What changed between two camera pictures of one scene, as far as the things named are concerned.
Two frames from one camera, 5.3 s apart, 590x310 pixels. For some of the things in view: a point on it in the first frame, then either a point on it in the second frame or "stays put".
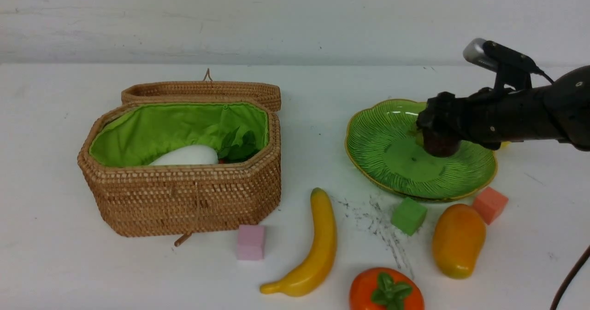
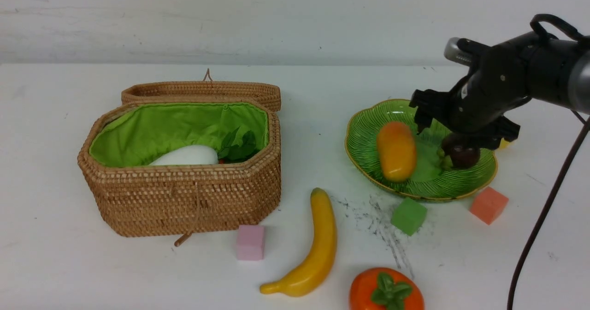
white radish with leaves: [234, 150] stays put
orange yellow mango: [459, 236] → [397, 152]
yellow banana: [317, 266] stays put
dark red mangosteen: [440, 146] → [463, 150]
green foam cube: [408, 215] stays put
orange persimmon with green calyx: [383, 288] stays put
